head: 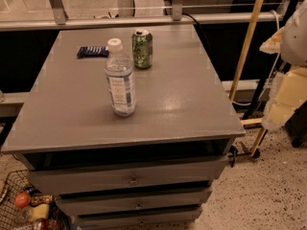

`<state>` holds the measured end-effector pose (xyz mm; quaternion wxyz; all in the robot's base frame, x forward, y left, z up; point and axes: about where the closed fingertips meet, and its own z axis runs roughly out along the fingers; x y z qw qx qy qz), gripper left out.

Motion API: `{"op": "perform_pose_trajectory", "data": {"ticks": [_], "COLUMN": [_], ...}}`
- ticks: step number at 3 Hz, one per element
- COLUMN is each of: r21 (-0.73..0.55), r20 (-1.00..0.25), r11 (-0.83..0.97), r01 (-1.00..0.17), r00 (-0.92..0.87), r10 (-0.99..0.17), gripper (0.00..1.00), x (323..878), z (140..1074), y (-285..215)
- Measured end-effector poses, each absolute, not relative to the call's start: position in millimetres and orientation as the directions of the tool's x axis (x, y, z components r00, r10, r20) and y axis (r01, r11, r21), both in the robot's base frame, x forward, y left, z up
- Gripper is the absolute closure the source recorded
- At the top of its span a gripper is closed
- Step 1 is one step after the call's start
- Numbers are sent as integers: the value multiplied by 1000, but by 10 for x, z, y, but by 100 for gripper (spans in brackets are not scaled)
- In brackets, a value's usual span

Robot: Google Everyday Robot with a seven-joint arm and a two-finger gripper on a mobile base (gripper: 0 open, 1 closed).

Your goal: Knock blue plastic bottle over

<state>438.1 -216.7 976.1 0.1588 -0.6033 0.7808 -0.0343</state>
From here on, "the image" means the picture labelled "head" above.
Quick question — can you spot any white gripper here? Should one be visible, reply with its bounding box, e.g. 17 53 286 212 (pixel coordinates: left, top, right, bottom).
260 0 307 130

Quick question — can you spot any clear plastic water bottle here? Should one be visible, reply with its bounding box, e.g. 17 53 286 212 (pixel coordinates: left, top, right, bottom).
105 38 136 117

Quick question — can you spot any green soda can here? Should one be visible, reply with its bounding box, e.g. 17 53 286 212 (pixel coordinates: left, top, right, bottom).
132 29 153 70

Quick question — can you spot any grey drawer cabinet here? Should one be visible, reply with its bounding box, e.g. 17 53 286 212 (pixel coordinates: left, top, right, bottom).
0 24 247 230

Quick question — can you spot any bottom grey drawer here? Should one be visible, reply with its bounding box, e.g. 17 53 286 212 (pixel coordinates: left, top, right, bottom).
77 206 201 230

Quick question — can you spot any grey drawer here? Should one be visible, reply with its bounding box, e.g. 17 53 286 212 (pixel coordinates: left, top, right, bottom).
29 155 228 195
58 187 212 216
77 206 201 230

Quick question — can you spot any blue striped snack packet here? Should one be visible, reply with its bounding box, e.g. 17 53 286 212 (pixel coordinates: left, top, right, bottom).
77 46 109 58

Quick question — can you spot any metal railing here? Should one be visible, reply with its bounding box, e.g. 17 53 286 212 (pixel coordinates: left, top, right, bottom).
0 0 294 32

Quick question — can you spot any middle grey drawer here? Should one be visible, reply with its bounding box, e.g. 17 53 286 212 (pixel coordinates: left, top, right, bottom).
58 187 212 216

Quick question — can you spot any top grey drawer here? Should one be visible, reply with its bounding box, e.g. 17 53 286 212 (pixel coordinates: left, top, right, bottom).
29 155 228 195

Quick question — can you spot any yellow item in basket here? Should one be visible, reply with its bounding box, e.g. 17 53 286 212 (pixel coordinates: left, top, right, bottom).
28 204 50 222

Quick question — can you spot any red item in basket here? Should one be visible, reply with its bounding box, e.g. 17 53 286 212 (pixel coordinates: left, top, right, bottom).
33 219 61 230

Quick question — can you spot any orange round fruit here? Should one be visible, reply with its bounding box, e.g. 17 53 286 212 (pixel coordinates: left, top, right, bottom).
14 192 31 209

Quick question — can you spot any yellow wooden frame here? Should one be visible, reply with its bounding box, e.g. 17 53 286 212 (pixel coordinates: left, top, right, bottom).
228 0 272 158

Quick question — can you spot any black cable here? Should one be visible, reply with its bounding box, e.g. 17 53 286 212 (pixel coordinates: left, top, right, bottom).
181 12 214 59

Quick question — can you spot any black wire basket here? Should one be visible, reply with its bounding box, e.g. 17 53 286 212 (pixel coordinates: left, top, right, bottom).
0 170 71 230

